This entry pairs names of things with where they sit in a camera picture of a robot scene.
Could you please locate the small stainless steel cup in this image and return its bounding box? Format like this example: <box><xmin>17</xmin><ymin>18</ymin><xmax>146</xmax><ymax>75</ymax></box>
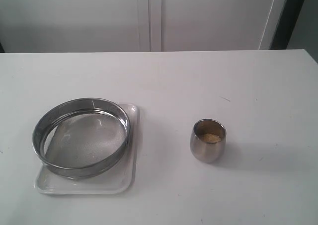
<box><xmin>189</xmin><ymin>118</ymin><xmax>227</xmax><ymax>163</ymax></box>

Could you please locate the yellow white grain pile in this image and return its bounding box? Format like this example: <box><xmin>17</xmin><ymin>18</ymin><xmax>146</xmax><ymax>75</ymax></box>
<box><xmin>200</xmin><ymin>133</ymin><xmax>222</xmax><ymax>143</ymax></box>

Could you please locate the white rectangular plastic tray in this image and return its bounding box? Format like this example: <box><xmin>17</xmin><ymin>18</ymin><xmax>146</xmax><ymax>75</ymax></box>
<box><xmin>34</xmin><ymin>103</ymin><xmax>140</xmax><ymax>195</ymax></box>

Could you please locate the round steel mesh sieve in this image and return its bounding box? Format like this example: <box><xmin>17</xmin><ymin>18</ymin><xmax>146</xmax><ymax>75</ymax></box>
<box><xmin>32</xmin><ymin>98</ymin><xmax>132</xmax><ymax>180</ymax></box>

